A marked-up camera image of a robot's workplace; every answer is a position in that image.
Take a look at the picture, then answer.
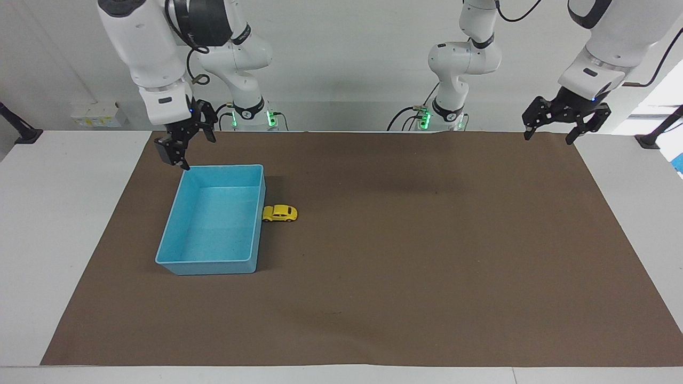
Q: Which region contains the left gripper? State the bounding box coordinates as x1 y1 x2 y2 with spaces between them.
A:
522 86 613 146

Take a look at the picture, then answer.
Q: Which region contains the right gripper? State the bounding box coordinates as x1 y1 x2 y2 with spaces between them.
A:
154 98 218 172

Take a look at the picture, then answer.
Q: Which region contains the yellow beetle toy car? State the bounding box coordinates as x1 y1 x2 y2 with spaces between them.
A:
261 205 299 223

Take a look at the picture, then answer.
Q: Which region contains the light blue plastic bin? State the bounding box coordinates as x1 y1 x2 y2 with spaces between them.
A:
155 164 266 276

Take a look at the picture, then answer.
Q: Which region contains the black stand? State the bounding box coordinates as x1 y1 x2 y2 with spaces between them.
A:
0 101 44 145
634 105 683 149

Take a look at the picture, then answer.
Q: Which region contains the white power socket block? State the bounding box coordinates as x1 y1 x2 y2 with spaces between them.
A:
70 102 129 129

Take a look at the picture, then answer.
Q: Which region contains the black cable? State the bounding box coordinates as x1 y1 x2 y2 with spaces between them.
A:
387 81 441 132
164 0 210 87
215 101 236 132
494 0 543 23
621 26 683 89

